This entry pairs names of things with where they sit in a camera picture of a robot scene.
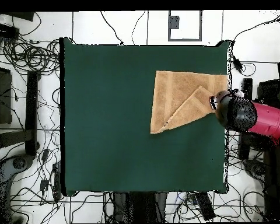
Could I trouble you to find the tan terry towel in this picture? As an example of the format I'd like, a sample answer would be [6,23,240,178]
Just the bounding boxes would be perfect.
[150,70,229,135]

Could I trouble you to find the dark green table cloth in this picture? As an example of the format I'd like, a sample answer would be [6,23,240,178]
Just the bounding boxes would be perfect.
[59,37,232,197]

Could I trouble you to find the black power strip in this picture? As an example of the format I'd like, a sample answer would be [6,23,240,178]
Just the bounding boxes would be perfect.
[0,22,20,40]
[195,191,216,222]

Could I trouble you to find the grey floor socket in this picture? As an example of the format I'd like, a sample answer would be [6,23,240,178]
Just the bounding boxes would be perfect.
[168,15,180,30]

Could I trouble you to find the black stand base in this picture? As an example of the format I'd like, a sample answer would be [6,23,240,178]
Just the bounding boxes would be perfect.
[0,70,41,156]
[238,78,280,160]

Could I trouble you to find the grey swivel chair base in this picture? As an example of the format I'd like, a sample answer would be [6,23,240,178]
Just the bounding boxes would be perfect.
[0,155,34,190]
[243,159,267,183]

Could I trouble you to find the black box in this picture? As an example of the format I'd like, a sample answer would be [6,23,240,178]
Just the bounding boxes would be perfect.
[256,79,280,108]
[0,65,13,125]

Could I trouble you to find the thin black cable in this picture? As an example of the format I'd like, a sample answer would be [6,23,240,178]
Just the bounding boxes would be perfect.
[100,10,125,46]
[131,10,146,46]

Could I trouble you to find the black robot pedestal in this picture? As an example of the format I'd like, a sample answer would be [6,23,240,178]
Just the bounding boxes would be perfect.
[113,192,169,223]

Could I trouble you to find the grey floor hatch frame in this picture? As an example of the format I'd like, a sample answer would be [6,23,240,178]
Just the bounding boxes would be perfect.
[167,10,203,42]

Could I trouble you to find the black cable with adapter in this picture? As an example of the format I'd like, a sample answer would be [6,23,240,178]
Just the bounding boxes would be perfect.
[230,10,280,77]

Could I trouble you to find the coiled black cables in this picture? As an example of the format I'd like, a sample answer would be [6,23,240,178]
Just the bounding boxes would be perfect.
[0,34,61,75]

